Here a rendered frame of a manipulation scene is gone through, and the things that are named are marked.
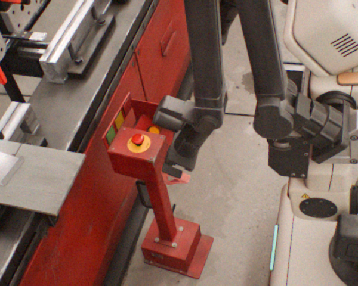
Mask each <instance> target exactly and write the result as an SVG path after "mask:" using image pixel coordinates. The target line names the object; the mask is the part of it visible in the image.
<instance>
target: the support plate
mask: <svg viewBox="0 0 358 286"><path fill-rule="evenodd" d="M20 144H21V143H18V142H12V141H6V140H1V139H0V152H2V153H5V154H8V155H10V156H14V155H12V154H16V151H17V149H18V147H19V146H20ZM20 156H22V157H23V159H24V163H23V164H22V165H21V166H20V167H19V168H18V170H17V171H16V173H15V174H14V176H13V177H12V178H11V179H10V181H9V182H8V183H7V184H6V186H5V187H4V186H1V185H0V204H1V205H5V206H10V207H15V208H18V209H24V210H30V211H33V212H38V213H43V214H47V215H52V216H58V214H59V211H60V209H61V207H62V205H63V203H64V201H65V199H66V196H67V194H68V192H69V191H70V189H71V186H72V184H73V182H74V180H75V178H76V176H77V174H78V172H79V170H80V168H81V166H82V165H83V163H84V160H85V158H86V154H81V153H74V152H70V151H64V150H57V149H53V148H46V147H40V146H36V145H29V144H22V145H21V147H20V148H19V150H18V152H17V154H16V156H15V157H16V158H20Z"/></svg>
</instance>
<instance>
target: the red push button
mask: <svg viewBox="0 0 358 286"><path fill-rule="evenodd" d="M131 141H132V142H133V143H134V144H136V145H137V146H141V145H142V144H143V141H144V136H143V135H142V134H139V133H138V134H135V135H134V136H133V137H132V139H131Z"/></svg>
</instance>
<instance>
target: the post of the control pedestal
mask: <svg viewBox="0 0 358 286"><path fill-rule="evenodd" d="M145 185H146V189H147V193H148V195H149V198H150V202H151V205H152V209H153V212H154V216H155V219H156V223H157V225H158V229H159V233H160V236H161V238H163V239H166V240H170V241H173V239H174V237H175V234H176V232H177V229H176V225H175V221H174V217H173V212H172V206H171V202H170V199H169V194H168V190H167V186H166V184H165V183H164V181H163V177H162V179H161V181H160V183H159V184H156V183H153V182H149V181H145Z"/></svg>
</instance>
